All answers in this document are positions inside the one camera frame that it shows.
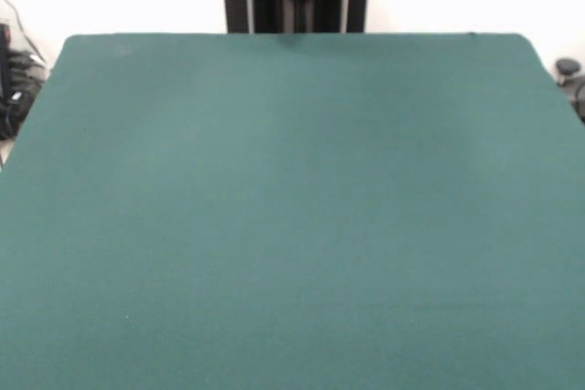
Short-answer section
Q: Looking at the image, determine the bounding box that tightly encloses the dark green table cloth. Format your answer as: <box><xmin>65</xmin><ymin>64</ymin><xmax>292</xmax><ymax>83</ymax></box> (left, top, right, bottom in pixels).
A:
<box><xmin>0</xmin><ymin>32</ymin><xmax>585</xmax><ymax>390</ymax></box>

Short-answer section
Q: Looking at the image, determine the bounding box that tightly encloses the black chair base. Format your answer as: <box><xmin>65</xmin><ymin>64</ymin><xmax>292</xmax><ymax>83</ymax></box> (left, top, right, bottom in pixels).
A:
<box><xmin>6</xmin><ymin>49</ymin><xmax>49</xmax><ymax>140</ymax></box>

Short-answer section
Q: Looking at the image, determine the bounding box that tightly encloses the grey chair base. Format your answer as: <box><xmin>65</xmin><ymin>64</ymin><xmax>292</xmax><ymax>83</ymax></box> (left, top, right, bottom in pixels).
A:
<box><xmin>555</xmin><ymin>57</ymin><xmax>585</xmax><ymax>124</ymax></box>

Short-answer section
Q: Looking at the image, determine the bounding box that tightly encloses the black equipment box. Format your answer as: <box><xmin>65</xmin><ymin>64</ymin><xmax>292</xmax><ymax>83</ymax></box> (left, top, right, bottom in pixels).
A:
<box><xmin>0</xmin><ymin>22</ymin><xmax>11</xmax><ymax>103</ymax></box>

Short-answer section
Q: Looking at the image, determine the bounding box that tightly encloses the thin grey cable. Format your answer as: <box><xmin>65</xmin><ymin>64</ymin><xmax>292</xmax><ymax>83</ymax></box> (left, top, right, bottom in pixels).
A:
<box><xmin>0</xmin><ymin>0</ymin><xmax>47</xmax><ymax>62</ymax></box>

